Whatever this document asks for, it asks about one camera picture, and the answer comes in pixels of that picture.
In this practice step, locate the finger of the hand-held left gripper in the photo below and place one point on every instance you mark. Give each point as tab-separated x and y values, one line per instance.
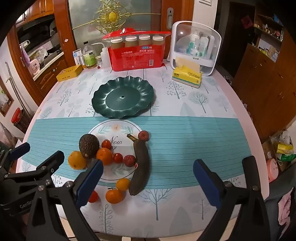
52	161
20	150

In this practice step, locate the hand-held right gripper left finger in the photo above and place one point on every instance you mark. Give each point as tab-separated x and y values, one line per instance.
89	185

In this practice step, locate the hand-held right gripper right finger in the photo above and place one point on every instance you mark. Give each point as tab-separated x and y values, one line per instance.
207	185

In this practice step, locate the large yellow orange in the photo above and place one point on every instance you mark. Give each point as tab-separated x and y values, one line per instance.
76	160

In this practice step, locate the deep orange tangerine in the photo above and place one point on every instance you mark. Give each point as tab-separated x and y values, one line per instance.
105	157
114	196

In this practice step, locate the small yellow orange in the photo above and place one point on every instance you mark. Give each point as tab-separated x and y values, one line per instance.
123	184

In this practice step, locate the dark avocado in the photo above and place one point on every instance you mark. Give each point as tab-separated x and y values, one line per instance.
89	144

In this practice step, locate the red wrinkled fruit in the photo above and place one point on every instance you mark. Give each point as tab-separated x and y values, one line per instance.
129	160
143	135

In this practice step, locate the overripe dark banana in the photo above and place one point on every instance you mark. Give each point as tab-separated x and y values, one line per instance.
140	169

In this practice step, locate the dark green scalloped plate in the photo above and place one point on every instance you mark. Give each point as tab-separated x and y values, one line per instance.
122	97

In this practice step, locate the red cherry tomato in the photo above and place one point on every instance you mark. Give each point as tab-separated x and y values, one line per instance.
94	197
118	157
106	144

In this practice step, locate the red lid bin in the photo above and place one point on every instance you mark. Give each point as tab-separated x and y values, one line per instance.
18	117

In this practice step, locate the teal striped table runner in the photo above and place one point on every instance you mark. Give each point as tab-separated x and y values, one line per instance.
185	139

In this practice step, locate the white round printed placemat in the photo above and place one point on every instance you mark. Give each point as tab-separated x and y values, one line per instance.
115	128

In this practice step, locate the pink round container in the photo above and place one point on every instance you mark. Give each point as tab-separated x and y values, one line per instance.
272	169

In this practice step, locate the grey chair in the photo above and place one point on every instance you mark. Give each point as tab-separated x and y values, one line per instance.
275	185

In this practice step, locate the yellow green box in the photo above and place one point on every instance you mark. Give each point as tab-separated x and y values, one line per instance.
284	149

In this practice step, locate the yellow flat box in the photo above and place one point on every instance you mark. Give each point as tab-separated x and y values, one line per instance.
69	73

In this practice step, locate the tree print tablecloth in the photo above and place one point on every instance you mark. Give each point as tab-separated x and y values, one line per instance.
185	97

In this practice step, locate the small metallic bottle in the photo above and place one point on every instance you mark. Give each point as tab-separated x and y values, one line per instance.
83	62

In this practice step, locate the wooden cabinet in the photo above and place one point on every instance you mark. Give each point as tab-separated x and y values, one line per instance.
261	92

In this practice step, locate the blue white carton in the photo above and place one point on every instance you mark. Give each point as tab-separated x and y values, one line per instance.
77	55

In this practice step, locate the green label glass bottle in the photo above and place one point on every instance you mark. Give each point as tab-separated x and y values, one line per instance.
89	59

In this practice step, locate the small glass jar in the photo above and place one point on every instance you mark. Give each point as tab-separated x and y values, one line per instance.
99	62

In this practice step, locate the yellow tissue box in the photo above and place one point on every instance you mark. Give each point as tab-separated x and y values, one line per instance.
187	76

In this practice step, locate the white squeeze bottle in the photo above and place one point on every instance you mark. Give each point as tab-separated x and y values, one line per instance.
105	58

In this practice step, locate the red paper cup pack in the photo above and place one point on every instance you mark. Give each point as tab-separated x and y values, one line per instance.
136	58

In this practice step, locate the brown paper cup stack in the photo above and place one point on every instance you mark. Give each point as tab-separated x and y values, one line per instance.
144	40
116	43
157	40
131	41

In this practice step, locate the teal white bottle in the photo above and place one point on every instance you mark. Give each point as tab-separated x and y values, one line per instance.
192	46

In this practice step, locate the gold door ornament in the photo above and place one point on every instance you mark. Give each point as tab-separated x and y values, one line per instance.
112	16

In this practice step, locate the white clear storage box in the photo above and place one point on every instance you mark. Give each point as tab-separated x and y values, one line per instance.
180	30

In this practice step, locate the wooden shelf with items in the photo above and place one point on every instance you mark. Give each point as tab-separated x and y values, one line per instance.
268	30

